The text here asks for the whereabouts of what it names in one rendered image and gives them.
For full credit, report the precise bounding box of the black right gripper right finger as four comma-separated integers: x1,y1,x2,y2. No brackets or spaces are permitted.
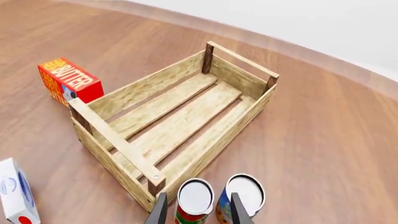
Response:
230,192,251,224

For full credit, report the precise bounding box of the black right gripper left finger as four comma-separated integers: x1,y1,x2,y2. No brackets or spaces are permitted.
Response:
143,192,169,224

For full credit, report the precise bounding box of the wooden slat tray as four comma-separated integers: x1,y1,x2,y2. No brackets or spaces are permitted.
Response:
68,40,280,213

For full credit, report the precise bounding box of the blue and yellow tin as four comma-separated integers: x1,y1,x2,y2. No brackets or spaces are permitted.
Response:
215,173,267,224

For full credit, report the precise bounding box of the red and green tin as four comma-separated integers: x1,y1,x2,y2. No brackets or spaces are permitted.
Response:
173,177,215,224

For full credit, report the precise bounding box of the white and blue box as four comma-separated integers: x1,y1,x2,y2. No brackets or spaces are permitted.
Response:
0,157,42,224

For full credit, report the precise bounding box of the red butter box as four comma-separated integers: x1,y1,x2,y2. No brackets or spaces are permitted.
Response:
37,57,104,108

